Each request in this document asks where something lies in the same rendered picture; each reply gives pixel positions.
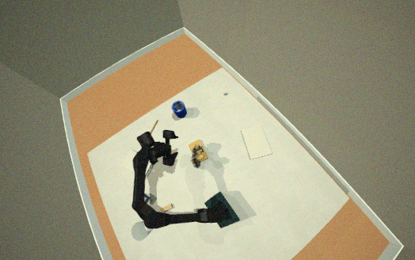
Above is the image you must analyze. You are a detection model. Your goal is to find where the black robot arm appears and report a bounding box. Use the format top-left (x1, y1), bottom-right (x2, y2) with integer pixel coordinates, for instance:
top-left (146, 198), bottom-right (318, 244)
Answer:
top-left (131, 132), bottom-right (230, 229)

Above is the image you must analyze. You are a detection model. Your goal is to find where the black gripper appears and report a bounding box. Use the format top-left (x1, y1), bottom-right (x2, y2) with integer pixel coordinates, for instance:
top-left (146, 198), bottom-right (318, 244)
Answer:
top-left (159, 130), bottom-right (178, 166)

